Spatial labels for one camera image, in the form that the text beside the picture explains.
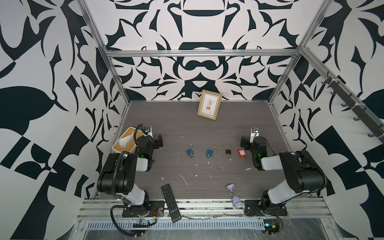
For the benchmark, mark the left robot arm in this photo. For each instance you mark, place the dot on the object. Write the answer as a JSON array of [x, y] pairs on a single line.
[[132, 153]]

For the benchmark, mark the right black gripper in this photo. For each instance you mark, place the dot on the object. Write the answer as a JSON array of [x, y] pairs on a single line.
[[245, 142]]

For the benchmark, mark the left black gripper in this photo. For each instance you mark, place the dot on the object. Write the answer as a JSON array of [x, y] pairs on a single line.
[[158, 141]]

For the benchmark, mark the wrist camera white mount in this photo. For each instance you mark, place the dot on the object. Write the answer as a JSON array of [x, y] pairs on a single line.
[[254, 133], [148, 131]]

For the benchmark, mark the white cable duct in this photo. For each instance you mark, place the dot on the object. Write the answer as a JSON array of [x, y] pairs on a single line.
[[184, 224]]

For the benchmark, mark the wall hook rack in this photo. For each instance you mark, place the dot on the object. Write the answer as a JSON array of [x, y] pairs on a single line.
[[361, 110]]

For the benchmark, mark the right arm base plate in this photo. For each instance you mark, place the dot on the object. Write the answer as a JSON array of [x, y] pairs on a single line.
[[256, 208]]

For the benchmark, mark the wooden picture frame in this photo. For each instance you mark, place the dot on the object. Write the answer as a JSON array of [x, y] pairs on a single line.
[[209, 104]]

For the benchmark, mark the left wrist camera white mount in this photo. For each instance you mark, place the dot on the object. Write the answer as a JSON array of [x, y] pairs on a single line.
[[148, 131]]

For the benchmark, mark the black remote control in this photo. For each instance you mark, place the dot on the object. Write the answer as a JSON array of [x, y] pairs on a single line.
[[171, 202]]

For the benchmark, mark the red padlock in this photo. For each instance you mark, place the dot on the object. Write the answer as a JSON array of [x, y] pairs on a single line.
[[242, 154]]

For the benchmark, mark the purple hourglass timer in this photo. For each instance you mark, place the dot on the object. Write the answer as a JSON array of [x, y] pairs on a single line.
[[235, 199]]

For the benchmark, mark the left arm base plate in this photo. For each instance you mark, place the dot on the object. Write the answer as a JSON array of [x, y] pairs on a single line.
[[148, 209]]

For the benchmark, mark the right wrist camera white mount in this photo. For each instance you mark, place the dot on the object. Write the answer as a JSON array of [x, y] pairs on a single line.
[[254, 133]]

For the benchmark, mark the blue padlock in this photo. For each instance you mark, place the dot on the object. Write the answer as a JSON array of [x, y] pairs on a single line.
[[210, 152], [190, 151]]

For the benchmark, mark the tissue box wooden lid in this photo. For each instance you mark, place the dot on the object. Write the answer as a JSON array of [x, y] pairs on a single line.
[[125, 142]]

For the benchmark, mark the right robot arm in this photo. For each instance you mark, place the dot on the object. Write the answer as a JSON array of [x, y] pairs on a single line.
[[302, 176]]

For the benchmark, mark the blue padlock middle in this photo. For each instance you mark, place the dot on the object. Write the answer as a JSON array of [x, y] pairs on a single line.
[[210, 152]]

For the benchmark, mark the blue padlock left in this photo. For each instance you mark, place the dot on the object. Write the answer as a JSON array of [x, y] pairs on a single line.
[[190, 151]]

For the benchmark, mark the small black padlock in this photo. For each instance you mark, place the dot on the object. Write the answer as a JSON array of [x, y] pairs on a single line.
[[229, 151]]

